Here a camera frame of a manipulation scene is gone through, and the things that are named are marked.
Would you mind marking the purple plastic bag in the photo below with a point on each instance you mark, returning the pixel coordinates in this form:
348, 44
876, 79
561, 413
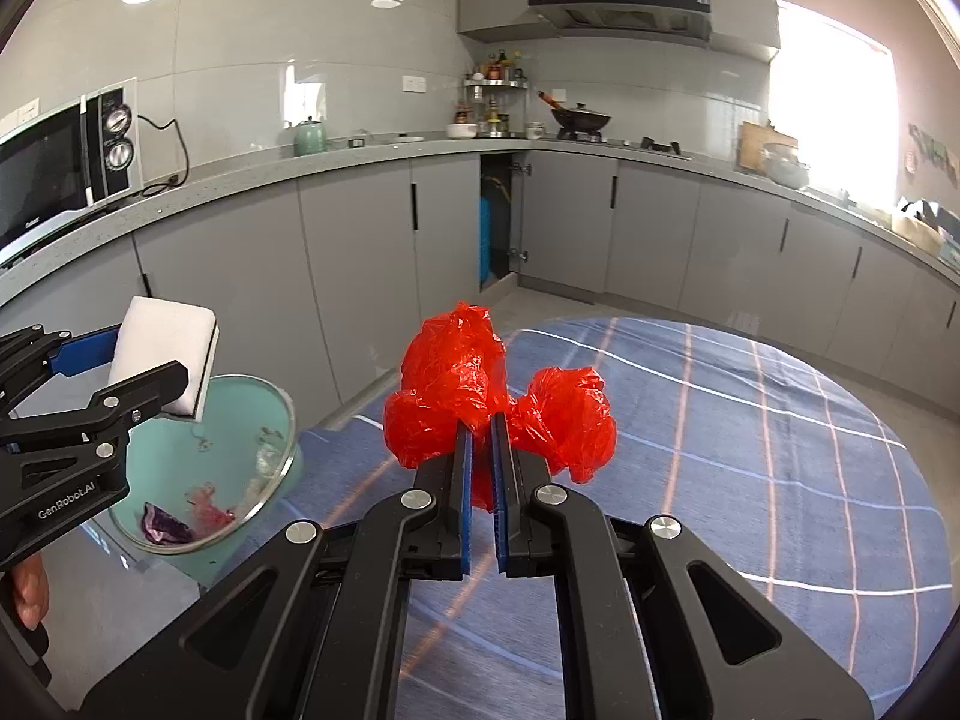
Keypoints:
166, 526

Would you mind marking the white bowl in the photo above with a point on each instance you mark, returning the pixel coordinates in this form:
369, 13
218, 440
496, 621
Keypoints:
462, 130

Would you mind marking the grey base cabinets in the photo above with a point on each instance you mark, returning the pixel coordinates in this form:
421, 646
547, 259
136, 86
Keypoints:
360, 240

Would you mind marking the white sponge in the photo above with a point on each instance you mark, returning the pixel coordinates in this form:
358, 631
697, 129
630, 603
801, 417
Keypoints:
161, 345

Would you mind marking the bright window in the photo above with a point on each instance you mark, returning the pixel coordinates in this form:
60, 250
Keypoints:
832, 105

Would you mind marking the small white jar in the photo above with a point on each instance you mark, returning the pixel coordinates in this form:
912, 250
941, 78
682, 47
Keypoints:
535, 130

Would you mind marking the white microwave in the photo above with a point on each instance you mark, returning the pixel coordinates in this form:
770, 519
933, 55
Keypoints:
45, 180

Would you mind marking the blue gas cylinder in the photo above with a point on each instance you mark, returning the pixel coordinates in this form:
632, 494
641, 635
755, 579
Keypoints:
490, 240

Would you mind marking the black range hood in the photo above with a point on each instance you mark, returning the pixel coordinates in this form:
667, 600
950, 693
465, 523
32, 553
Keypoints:
622, 11

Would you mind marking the metal spice rack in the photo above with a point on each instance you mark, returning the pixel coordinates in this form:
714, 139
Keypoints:
495, 109

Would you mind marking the red plastic bag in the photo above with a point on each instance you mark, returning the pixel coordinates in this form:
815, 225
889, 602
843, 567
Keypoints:
450, 375

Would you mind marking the hanging cloths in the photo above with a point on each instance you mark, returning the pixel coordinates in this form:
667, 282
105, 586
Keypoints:
937, 154

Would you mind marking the metal basin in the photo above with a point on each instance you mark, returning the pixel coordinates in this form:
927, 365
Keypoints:
786, 169

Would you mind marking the pink plastic wrapper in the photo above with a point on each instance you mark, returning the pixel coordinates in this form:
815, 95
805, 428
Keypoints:
211, 508

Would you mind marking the group of condiment bottles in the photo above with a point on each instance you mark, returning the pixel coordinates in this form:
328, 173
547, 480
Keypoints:
502, 67

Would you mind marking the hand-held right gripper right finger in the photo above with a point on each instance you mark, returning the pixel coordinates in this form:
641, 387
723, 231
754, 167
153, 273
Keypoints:
501, 525

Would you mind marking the gas stove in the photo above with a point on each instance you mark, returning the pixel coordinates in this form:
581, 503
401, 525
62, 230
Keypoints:
652, 144

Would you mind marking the wooden cutting board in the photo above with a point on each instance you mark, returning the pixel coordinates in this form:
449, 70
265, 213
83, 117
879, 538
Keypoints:
750, 146

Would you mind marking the blue-grey plastic container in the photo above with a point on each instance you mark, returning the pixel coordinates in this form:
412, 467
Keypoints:
951, 247

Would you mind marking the black wok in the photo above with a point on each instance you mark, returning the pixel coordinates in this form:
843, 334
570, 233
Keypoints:
581, 118

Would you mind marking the person's left hand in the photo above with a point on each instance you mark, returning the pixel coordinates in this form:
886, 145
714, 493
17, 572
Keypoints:
31, 592

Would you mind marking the blue plaid tablecloth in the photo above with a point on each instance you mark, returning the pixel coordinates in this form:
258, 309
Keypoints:
750, 465

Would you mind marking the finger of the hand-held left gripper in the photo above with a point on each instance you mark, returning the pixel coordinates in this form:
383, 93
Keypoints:
90, 351
150, 386

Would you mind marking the white wall socket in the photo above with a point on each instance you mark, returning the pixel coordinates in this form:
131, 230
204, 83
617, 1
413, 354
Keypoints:
413, 85
22, 116

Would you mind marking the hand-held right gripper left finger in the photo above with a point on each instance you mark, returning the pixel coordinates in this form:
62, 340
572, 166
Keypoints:
466, 525

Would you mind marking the teal cartoon print bin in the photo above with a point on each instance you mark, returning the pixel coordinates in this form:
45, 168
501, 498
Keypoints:
240, 420

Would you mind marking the white dish basket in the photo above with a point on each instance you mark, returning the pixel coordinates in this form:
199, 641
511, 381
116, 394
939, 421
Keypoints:
916, 232

